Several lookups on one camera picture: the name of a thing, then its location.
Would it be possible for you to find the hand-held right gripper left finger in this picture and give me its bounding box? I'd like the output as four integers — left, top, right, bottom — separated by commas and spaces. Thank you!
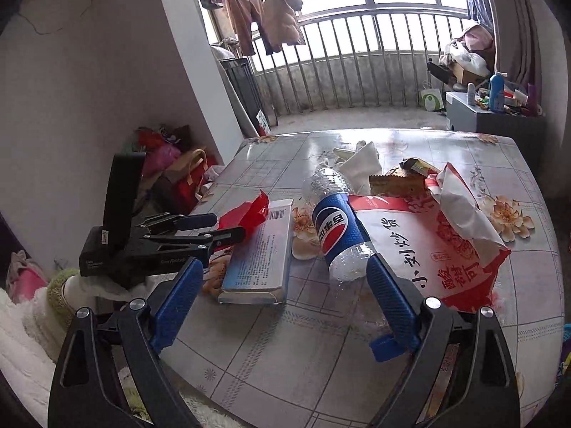
48, 256, 206, 428

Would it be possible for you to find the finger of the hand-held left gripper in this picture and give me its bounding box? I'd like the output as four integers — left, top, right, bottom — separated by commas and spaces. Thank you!
143, 226, 247, 250
134, 213, 218, 231

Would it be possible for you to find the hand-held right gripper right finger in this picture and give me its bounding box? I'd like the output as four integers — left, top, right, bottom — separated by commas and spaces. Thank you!
366, 253, 522, 428

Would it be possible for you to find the red foil wrapper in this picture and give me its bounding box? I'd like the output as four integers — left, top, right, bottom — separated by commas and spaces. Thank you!
213, 189, 271, 255

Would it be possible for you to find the plastic cola bottle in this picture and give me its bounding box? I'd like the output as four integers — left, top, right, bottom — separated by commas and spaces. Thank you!
302, 164, 380, 282

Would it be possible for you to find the person's left hand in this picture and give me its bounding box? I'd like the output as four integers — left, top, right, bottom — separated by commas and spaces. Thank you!
62, 274, 148, 305

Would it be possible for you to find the small printed snack packet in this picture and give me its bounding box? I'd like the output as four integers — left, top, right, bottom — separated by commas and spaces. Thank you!
203, 252, 233, 297

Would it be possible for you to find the white blue cardboard box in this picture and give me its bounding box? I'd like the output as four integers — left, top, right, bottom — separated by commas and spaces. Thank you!
218, 198, 295, 306

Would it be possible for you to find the large red white snack bag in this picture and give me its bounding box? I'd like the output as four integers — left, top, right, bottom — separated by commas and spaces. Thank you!
348, 163, 512, 314

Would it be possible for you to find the pink plastic bag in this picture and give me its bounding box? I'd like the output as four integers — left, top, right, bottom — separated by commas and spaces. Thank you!
142, 143, 181, 177

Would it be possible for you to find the brown flat packet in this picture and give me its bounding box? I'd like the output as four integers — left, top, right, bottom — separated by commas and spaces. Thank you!
369, 167, 431, 197

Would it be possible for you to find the pink cloth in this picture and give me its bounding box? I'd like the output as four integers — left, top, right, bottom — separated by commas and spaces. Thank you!
6, 252, 47, 305

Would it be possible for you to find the small yellow black wrapper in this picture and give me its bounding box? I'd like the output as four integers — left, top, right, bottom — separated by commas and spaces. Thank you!
399, 158, 440, 174

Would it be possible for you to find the grey cabinet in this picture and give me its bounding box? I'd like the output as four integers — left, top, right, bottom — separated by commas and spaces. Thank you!
446, 91, 547, 135

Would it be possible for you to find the white green paper bag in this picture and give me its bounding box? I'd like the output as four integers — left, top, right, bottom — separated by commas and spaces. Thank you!
419, 82, 447, 112

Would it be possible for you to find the metal balcony railing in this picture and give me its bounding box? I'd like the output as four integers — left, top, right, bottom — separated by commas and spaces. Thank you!
250, 6, 474, 116

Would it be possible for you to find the brown hanging garment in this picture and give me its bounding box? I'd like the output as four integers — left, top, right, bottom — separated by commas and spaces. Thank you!
221, 0, 268, 56

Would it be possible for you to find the blue detergent bottle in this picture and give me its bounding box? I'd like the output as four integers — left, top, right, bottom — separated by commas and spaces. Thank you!
488, 71, 506, 113

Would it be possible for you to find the beige hanging coat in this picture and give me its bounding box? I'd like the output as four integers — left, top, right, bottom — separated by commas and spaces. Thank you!
262, 0, 307, 47

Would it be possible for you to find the curtain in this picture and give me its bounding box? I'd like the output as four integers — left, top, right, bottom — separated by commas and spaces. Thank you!
482, 0, 550, 92

